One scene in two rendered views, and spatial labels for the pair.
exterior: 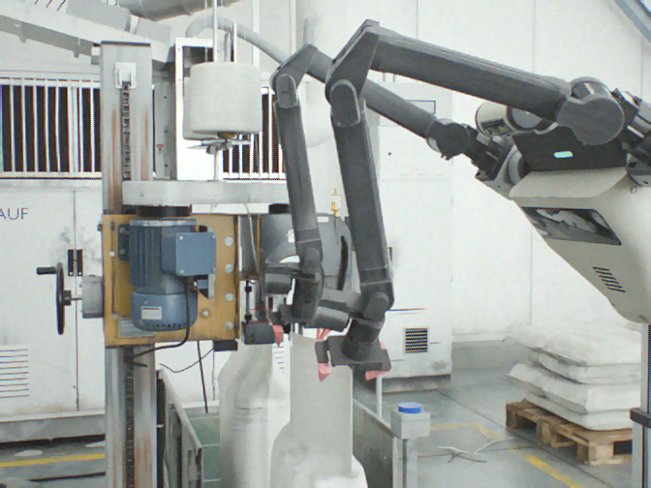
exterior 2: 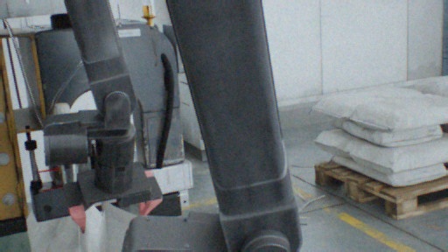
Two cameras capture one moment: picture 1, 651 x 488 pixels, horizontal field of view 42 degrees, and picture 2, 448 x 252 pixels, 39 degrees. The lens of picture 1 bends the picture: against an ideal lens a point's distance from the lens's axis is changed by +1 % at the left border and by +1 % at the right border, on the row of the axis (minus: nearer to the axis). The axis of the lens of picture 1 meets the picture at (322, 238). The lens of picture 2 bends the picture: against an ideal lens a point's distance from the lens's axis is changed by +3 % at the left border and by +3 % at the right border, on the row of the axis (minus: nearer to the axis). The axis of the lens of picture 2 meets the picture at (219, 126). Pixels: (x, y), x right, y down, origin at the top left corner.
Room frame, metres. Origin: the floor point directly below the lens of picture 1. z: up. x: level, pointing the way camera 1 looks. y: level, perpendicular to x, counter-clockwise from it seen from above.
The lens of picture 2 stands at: (1.03, -0.02, 1.40)
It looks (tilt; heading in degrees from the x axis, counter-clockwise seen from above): 13 degrees down; 354
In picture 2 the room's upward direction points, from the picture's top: 4 degrees counter-clockwise
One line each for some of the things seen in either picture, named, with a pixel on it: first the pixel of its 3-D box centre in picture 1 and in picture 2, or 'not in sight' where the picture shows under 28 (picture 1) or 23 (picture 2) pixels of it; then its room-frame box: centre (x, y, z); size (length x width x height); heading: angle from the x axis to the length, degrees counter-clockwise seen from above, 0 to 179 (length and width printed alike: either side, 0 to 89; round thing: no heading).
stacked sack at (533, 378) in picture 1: (572, 376); (370, 136); (4.92, -1.45, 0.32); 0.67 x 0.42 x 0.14; 110
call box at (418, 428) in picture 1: (409, 421); not in sight; (2.12, -0.22, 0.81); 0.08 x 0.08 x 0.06; 16
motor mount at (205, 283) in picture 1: (197, 259); not in sight; (2.01, 0.30, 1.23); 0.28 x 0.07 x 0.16; 16
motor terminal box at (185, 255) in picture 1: (189, 259); not in sight; (1.84, 0.29, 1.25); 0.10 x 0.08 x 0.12; 131
